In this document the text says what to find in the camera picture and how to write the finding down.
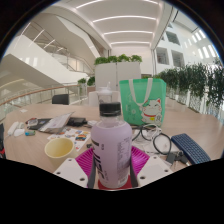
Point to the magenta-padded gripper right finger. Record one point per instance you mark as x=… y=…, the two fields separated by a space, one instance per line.
x=155 y=170

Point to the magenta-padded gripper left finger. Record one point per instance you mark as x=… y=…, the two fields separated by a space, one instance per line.
x=68 y=170

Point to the purple drink bottle black cap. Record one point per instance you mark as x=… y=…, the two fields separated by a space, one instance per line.
x=111 y=150

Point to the pale yellow mug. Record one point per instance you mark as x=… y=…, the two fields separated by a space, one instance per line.
x=59 y=150

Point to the colourful sticker sheet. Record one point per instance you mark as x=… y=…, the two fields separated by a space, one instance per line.
x=75 y=136

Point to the dark blue keyboard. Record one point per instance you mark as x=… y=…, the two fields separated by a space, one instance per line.
x=190 y=148

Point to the open book with papers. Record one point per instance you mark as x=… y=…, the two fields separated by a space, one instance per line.
x=56 y=122

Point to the black wallet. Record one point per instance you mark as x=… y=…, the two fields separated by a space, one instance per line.
x=76 y=121

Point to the teal marker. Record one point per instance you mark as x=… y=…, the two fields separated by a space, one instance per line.
x=30 y=133

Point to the white computer mouse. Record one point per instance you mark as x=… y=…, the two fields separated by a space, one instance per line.
x=19 y=132

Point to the white power strip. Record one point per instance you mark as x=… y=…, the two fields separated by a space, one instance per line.
x=13 y=127

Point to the black and red office chair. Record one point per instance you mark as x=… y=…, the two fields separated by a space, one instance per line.
x=1 y=140

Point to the green tote bag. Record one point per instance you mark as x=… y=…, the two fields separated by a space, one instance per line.
x=143 y=96

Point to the white chair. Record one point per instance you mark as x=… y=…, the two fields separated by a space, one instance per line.
x=92 y=99

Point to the clear bottle white lid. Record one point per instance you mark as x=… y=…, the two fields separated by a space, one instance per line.
x=106 y=95

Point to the small planter by railing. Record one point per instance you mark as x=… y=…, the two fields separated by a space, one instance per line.
x=85 y=83

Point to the long hedge of green plants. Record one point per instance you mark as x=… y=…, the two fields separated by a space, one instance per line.
x=200 y=80

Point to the white cabinet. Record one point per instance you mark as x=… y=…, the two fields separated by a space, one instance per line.
x=116 y=75

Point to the green plants atop cabinet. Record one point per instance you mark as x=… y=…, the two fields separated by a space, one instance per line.
x=118 y=59

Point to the row of ceiling light strips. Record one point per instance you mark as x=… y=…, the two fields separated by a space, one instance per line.
x=126 y=31

